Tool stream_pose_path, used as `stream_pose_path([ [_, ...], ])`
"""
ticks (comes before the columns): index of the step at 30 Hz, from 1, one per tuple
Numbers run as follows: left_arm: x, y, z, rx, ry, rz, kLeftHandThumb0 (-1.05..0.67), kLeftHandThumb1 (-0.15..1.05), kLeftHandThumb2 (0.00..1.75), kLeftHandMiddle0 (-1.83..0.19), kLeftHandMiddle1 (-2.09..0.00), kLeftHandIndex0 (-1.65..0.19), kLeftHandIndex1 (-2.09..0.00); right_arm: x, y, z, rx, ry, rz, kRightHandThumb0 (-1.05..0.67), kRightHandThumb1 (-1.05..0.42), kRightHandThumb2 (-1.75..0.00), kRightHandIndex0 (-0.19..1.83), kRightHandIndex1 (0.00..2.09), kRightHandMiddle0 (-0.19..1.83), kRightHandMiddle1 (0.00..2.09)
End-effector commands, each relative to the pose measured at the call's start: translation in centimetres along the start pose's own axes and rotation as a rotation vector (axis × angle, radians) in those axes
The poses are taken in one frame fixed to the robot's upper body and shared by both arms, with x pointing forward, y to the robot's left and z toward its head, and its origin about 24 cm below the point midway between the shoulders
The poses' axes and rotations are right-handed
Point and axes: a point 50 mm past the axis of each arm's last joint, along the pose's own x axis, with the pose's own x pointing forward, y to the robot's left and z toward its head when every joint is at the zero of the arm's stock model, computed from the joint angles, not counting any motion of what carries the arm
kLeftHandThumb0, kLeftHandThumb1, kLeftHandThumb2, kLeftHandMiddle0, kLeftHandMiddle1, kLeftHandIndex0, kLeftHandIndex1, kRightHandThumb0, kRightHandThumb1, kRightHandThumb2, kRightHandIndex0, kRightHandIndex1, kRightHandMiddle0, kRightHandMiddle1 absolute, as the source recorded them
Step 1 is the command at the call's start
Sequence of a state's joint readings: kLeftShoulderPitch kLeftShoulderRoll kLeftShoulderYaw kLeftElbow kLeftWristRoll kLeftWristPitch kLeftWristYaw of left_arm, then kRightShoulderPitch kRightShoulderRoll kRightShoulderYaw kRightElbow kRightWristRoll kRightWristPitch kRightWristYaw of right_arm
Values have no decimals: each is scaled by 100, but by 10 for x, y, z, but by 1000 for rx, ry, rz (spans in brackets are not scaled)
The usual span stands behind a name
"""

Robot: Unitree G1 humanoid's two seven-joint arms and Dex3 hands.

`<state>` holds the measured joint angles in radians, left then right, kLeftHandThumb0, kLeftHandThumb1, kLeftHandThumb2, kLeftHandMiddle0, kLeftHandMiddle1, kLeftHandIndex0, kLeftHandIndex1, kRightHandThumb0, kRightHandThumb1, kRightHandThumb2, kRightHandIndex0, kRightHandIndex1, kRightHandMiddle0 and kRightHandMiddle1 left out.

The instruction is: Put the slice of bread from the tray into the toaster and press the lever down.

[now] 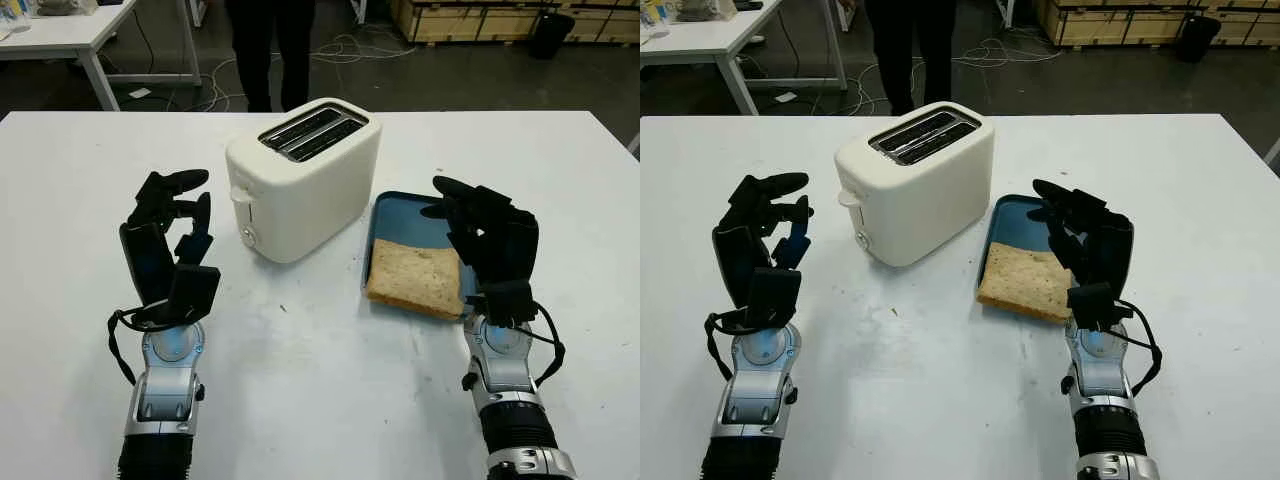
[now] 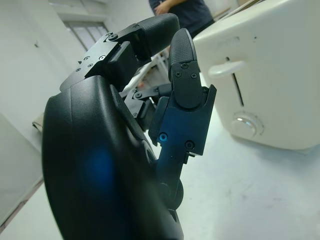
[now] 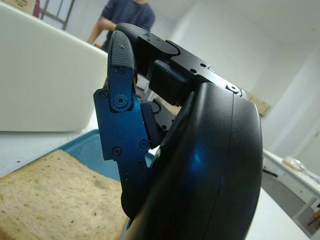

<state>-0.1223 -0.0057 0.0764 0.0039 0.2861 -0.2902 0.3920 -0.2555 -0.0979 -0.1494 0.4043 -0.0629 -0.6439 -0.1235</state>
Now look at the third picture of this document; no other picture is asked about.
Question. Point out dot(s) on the brown cardboard box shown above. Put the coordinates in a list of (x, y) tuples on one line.
[(260, 105)]

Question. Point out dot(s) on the grey metal shelf frame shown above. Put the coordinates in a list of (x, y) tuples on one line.
[(57, 12)]

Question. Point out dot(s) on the brown bread slice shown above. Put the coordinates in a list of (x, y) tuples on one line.
[(50, 200)]

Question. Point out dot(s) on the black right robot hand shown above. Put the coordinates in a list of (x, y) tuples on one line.
[(200, 162)]

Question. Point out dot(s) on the white side table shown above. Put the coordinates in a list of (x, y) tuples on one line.
[(287, 180)]

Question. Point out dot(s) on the white two-slot toaster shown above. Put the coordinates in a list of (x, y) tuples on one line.
[(37, 75)]

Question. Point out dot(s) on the bagged bread loaf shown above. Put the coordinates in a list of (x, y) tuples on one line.
[(295, 162)]

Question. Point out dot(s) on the teal plastic tray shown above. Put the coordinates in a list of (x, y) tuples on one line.
[(85, 150)]

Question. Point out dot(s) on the person in dark clothes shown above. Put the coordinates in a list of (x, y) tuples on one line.
[(130, 15)]

